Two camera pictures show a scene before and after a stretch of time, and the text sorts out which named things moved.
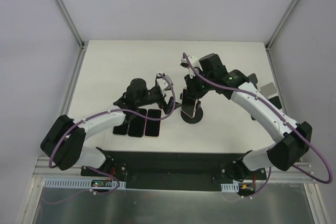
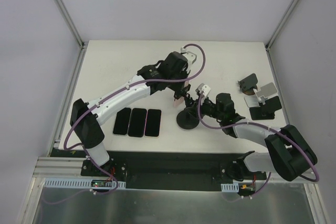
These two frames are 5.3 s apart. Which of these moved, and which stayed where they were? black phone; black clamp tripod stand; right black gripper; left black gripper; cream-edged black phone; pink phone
Moved: pink phone; black clamp tripod stand; right black gripper; left black gripper
Stayed: black phone; cream-edged black phone
